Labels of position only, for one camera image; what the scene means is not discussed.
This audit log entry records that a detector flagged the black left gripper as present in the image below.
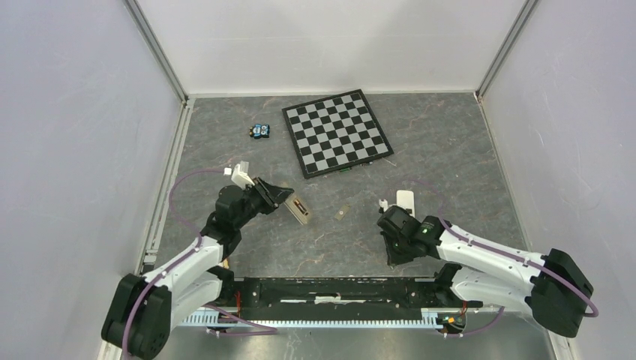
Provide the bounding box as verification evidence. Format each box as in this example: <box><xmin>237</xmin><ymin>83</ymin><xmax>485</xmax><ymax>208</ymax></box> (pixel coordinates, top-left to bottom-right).
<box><xmin>234</xmin><ymin>175</ymin><xmax>294</xmax><ymax>230</ymax></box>

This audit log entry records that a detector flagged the beige remote control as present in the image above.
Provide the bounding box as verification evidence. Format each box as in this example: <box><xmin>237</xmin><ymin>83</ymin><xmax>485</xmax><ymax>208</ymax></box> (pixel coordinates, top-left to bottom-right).
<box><xmin>283</xmin><ymin>183</ymin><xmax>311</xmax><ymax>225</ymax></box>

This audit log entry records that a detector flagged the beige battery cover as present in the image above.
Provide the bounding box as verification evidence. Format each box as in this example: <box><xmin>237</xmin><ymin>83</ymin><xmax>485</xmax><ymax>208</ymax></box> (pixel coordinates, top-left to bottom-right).
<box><xmin>334</xmin><ymin>204</ymin><xmax>350</xmax><ymax>221</ymax></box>

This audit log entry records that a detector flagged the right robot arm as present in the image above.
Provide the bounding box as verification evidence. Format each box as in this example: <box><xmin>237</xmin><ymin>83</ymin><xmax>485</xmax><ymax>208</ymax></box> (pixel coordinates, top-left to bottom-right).
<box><xmin>377</xmin><ymin>205</ymin><xmax>599</xmax><ymax>338</ymax></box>

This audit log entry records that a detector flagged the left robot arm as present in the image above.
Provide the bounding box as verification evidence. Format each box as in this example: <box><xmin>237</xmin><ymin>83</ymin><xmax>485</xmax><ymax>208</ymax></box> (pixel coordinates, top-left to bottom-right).
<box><xmin>100</xmin><ymin>178</ymin><xmax>295</xmax><ymax>359</ymax></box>

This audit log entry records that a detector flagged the white remote control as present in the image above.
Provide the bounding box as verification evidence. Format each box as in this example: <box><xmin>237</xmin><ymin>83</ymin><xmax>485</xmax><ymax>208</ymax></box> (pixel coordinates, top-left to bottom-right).
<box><xmin>396</xmin><ymin>190</ymin><xmax>415</xmax><ymax>216</ymax></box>

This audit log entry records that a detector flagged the small blue owl toy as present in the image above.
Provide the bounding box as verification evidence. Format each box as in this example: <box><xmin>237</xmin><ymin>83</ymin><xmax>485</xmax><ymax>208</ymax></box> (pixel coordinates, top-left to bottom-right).
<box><xmin>249</xmin><ymin>124</ymin><xmax>270</xmax><ymax>139</ymax></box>

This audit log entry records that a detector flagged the black white checkerboard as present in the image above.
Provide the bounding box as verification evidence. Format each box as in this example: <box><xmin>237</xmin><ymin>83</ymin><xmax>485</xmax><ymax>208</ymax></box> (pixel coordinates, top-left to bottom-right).
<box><xmin>282</xmin><ymin>89</ymin><xmax>394</xmax><ymax>179</ymax></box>

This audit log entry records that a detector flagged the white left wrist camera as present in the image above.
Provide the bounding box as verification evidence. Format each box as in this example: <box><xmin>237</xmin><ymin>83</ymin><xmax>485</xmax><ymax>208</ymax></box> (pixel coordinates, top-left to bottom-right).
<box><xmin>223</xmin><ymin>160</ymin><xmax>255</xmax><ymax>189</ymax></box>

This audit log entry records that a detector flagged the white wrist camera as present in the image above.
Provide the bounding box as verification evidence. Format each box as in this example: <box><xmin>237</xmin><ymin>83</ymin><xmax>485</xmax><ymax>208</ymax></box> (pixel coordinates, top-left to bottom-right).
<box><xmin>223</xmin><ymin>160</ymin><xmax>255</xmax><ymax>189</ymax></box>
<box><xmin>378</xmin><ymin>199</ymin><xmax>389</xmax><ymax>212</ymax></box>

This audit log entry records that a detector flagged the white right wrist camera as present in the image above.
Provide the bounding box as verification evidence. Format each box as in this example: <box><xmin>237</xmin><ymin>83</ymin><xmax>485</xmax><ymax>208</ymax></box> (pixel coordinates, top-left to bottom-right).
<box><xmin>378</xmin><ymin>199</ymin><xmax>389</xmax><ymax>212</ymax></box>

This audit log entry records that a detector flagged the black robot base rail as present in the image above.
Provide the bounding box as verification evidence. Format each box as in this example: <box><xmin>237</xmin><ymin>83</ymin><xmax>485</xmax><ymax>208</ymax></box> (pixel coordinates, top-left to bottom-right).
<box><xmin>212</xmin><ymin>277</ymin><xmax>483</xmax><ymax>321</ymax></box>

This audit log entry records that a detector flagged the white cable duct strip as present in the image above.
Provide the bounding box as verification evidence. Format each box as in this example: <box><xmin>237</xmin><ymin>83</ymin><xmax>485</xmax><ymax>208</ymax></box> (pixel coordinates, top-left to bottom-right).
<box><xmin>178</xmin><ymin>307</ymin><xmax>466</xmax><ymax>330</ymax></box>

